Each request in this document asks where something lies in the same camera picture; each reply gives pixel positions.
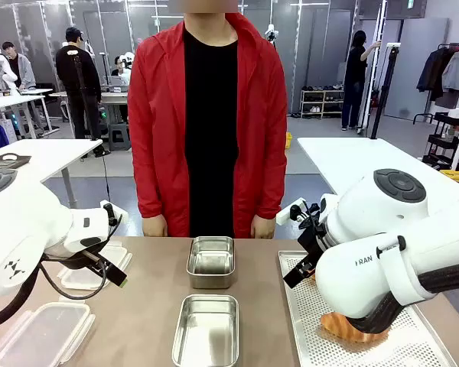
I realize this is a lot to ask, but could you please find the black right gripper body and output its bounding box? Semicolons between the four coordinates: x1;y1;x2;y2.
297;218;330;265

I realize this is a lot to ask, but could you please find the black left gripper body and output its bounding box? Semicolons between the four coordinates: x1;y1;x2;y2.
67;248;112;271

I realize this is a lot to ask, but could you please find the clear plastic clip lid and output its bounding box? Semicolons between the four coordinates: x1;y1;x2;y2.
57;244;134;291
0;301;96;367

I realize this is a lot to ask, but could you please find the deep steel container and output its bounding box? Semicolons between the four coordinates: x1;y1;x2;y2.
186;235;236;290

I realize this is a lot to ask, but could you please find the shallow steel container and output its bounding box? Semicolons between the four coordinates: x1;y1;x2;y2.
171;293;240;367

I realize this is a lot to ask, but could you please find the person's left hand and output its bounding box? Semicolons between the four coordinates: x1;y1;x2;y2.
250;213;278;241

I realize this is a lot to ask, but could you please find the person's right hand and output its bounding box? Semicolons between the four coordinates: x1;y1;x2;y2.
142;213;169;238

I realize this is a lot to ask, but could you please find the perforated metal baking tray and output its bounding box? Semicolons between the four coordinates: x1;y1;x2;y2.
278;250;458;367

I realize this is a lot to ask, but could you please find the large white table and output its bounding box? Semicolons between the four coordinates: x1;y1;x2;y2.
297;137;459;200

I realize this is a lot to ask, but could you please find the white side table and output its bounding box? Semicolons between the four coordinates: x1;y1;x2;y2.
0;138;103;209

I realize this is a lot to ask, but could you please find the grey plastic stool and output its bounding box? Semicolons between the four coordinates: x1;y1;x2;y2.
109;122;133;152

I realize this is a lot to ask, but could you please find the wooden shoe rack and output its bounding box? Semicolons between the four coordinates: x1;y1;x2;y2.
300;87;346;119

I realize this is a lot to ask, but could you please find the person in red jacket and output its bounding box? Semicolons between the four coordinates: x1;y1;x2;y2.
127;11;288;239

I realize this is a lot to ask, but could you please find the black utility cart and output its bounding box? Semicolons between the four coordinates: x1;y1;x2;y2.
422;112;459;171

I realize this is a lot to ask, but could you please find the woman in black clothes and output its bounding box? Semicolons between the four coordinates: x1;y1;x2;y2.
341;30;383;132

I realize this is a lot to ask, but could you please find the white background desk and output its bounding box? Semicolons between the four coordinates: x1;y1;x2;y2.
0;87;60;139

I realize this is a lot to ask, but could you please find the man in black cap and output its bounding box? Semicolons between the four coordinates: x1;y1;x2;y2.
55;26;111;158

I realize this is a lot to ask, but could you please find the seated person behind laptop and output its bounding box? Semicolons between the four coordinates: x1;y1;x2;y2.
111;55;129;77

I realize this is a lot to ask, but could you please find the man in grey jacket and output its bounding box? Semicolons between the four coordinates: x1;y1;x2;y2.
2;41;37;91

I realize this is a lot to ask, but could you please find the small white background robot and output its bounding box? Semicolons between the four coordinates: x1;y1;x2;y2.
0;51;21;96

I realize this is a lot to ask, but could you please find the coat rack with clothes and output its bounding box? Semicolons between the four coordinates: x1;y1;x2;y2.
412;44;459;124

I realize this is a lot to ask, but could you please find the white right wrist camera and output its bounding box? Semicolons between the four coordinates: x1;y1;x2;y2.
275;196;311;227

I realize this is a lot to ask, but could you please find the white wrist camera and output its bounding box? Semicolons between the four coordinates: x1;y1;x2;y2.
275;196;311;227
99;200;129;226

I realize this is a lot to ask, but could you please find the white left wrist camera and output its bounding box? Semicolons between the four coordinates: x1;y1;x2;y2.
99;200;129;226

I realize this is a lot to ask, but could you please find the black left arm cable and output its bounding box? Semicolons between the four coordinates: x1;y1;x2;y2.
0;213;124;333

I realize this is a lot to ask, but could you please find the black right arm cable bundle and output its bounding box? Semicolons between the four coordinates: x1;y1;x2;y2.
346;263;459;336

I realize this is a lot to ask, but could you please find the black camera tripod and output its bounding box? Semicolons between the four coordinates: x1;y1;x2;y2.
72;53;111;157

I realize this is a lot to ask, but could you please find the white background robot with camera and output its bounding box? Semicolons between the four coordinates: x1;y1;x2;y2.
119;51;135;86

